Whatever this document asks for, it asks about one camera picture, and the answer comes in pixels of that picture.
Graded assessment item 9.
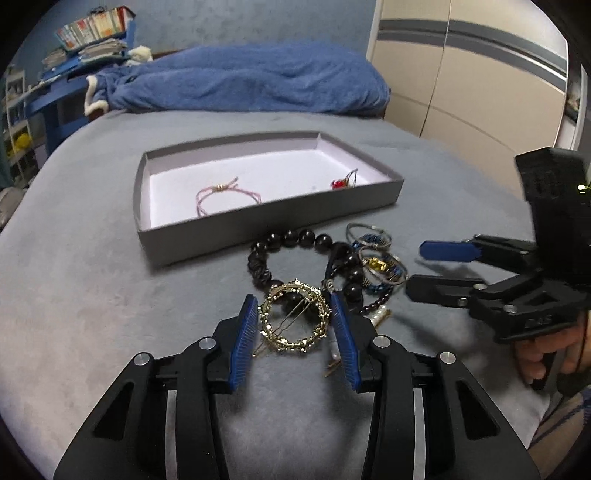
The beige wardrobe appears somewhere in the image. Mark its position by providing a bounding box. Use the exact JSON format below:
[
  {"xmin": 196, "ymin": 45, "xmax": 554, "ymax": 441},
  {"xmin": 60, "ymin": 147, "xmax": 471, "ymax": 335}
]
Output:
[{"xmin": 367, "ymin": 0, "xmax": 590, "ymax": 196}]

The blue fleece blanket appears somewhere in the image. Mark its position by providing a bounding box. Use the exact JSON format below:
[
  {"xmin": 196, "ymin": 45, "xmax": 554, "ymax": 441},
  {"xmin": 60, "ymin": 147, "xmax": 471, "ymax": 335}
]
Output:
[{"xmin": 84, "ymin": 41, "xmax": 391, "ymax": 117}]

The white plush toy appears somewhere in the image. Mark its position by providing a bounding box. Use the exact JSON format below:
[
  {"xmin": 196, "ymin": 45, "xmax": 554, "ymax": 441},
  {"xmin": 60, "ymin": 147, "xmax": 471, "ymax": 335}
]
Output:
[{"xmin": 125, "ymin": 45, "xmax": 153, "ymax": 66}]

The stack of papers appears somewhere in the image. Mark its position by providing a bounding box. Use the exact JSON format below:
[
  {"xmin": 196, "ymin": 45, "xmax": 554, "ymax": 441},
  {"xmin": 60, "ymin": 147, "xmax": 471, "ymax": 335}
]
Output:
[{"xmin": 78, "ymin": 38, "xmax": 127, "ymax": 62}]

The blue desk shelf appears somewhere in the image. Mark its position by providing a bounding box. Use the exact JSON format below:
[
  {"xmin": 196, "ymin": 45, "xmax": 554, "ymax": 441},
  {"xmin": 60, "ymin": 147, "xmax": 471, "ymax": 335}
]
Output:
[{"xmin": 26, "ymin": 21, "xmax": 135, "ymax": 154}]

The row of books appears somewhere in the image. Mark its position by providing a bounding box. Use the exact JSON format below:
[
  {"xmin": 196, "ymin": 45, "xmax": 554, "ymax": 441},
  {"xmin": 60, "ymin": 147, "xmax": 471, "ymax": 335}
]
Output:
[{"xmin": 54, "ymin": 5, "xmax": 135, "ymax": 52}]

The grey bag on floor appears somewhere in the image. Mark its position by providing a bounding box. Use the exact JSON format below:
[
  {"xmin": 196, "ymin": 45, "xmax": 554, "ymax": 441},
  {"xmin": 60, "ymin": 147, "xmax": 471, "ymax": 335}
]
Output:
[{"xmin": 0, "ymin": 187, "xmax": 25, "ymax": 230}]

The red bead gold chain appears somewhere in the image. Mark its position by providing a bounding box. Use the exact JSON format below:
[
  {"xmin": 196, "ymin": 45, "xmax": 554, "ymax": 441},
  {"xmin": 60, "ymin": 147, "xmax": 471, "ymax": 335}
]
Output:
[{"xmin": 328, "ymin": 168, "xmax": 360, "ymax": 191}]

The white storage rack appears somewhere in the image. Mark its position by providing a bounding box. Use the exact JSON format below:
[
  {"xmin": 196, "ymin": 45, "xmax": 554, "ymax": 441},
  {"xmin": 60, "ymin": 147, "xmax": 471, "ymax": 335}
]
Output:
[{"xmin": 1, "ymin": 66, "xmax": 37, "ymax": 188}]

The silver bangle bracelet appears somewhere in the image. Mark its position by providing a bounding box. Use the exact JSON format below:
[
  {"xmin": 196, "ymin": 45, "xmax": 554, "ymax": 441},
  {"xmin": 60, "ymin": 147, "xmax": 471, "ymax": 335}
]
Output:
[{"xmin": 344, "ymin": 222, "xmax": 393, "ymax": 250}]

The dark blue bead bracelet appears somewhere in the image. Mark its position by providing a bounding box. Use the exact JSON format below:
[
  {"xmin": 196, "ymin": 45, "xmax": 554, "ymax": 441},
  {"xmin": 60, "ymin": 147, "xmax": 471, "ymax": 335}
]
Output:
[{"xmin": 352, "ymin": 232, "xmax": 410, "ymax": 317}]

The pink cord bracelet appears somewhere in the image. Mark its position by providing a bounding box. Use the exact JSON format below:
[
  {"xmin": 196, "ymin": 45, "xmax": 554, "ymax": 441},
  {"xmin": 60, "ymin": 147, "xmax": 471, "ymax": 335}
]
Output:
[{"xmin": 194, "ymin": 176, "xmax": 264, "ymax": 218}]

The large black bead bracelet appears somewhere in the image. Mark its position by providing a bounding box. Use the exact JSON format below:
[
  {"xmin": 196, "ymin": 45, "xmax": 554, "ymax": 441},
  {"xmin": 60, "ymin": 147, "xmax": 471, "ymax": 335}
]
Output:
[{"xmin": 246, "ymin": 227, "xmax": 366, "ymax": 315}]

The person's right hand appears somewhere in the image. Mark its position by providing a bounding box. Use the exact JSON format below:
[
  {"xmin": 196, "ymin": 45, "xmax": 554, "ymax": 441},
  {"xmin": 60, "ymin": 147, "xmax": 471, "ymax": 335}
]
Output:
[{"xmin": 513, "ymin": 311, "xmax": 590, "ymax": 385}]

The grey cardboard tray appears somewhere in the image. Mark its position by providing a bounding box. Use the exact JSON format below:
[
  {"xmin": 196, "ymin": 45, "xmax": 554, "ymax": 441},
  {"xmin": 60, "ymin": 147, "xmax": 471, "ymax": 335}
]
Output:
[{"xmin": 133, "ymin": 131, "xmax": 404, "ymax": 268}]

